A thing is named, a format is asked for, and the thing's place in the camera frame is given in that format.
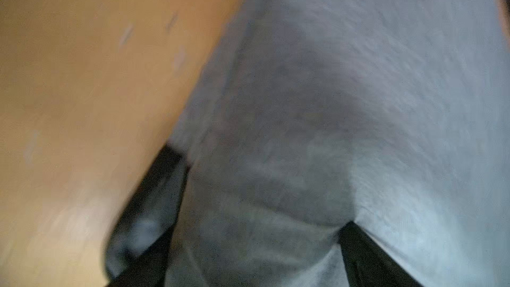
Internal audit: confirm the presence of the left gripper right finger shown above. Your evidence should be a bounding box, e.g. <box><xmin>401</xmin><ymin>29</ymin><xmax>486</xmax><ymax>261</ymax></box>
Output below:
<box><xmin>338</xmin><ymin>221</ymin><xmax>421</xmax><ymax>287</ymax></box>

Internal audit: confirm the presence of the grey laptop bag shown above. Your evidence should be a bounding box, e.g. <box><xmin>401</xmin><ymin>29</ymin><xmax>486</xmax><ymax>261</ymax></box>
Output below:
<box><xmin>104</xmin><ymin>0</ymin><xmax>510</xmax><ymax>287</ymax></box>

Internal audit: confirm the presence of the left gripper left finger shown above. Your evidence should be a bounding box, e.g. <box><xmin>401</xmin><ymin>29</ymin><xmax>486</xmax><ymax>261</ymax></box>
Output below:
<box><xmin>107</xmin><ymin>225</ymin><xmax>175</xmax><ymax>287</ymax></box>

